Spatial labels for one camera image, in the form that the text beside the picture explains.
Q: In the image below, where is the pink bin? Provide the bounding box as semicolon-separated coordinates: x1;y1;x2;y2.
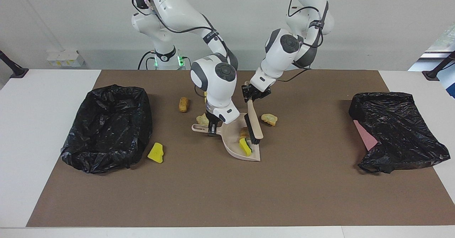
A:
353;120;378;151

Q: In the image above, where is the yellow green sponge piece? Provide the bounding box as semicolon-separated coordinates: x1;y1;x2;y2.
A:
239;138;253;157

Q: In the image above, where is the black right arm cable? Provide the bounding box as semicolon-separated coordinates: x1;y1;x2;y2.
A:
131;0;230;59

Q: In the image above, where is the beige plastic dustpan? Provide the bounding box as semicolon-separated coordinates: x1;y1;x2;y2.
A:
192;113;261;162

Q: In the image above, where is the plain yellow sponge piece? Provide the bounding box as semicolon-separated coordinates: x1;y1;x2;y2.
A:
148;142;165;164

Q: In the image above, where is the right black trash bag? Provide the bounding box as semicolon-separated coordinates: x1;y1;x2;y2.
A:
60;85;153;174

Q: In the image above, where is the white wall socket box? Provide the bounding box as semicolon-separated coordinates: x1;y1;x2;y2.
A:
47;50;85;68

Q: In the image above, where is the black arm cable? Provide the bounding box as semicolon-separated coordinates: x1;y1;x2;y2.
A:
275;0;329;83
131;0;230;59

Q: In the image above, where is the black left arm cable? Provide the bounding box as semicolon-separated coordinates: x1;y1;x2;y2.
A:
275;0;329;83

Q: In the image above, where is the black trash bag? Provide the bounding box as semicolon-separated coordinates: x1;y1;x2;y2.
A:
348;92;451;174
60;85;153;174

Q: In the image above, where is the black base cable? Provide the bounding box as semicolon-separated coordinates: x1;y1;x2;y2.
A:
138;51;157;70

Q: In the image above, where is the brown table mat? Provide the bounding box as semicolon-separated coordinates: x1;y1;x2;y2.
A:
27;70;455;228

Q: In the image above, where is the beige hand brush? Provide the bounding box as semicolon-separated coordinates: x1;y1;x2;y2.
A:
244;81;264;145

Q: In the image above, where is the black clamp stand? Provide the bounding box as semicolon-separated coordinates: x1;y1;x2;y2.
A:
0;50;29;78
422;51;455;81

